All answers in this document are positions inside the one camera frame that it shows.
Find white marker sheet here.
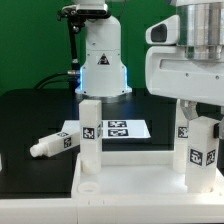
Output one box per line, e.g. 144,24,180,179
61,119,152,139

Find white L-shaped fence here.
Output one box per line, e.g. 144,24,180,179
0,150,224,224

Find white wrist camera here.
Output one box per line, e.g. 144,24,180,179
145,15,180,45

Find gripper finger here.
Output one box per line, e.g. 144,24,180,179
214,115,224,138
180,100,198,120

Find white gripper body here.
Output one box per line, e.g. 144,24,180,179
145,46,224,106

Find white desk tabletop tray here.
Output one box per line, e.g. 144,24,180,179
71,151,224,205

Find black cables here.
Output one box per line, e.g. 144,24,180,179
34,71,81,90

